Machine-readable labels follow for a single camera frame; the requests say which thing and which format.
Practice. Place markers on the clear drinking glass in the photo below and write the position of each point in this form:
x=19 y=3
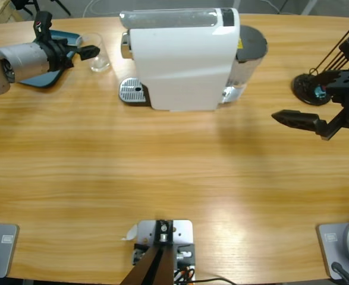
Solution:
x=101 y=63

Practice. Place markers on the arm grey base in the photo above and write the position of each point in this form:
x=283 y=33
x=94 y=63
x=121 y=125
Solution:
x=4 y=246
x=331 y=246

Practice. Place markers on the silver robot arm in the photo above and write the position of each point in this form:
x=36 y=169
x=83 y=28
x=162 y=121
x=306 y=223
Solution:
x=19 y=59

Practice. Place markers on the blue coffee capsule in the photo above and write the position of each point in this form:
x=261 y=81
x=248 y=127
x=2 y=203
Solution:
x=320 y=92

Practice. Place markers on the white capsule coffee machine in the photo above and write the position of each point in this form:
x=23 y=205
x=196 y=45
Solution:
x=180 y=65

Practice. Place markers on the black capsule holder with rods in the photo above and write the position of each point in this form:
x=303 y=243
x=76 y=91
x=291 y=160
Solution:
x=302 y=86

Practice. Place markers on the black tripod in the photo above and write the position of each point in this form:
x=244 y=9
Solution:
x=61 y=7

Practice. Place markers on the teal plastic tray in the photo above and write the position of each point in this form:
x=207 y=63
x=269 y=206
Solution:
x=43 y=80

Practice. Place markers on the white tape scrap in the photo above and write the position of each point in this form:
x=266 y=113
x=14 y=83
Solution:
x=131 y=233

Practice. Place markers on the white table frame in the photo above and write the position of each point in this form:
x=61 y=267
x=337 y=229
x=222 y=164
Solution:
x=309 y=7

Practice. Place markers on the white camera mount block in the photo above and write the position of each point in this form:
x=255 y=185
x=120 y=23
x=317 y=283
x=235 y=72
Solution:
x=181 y=231

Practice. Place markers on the dark camera post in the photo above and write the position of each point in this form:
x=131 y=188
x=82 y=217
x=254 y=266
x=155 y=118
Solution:
x=156 y=267

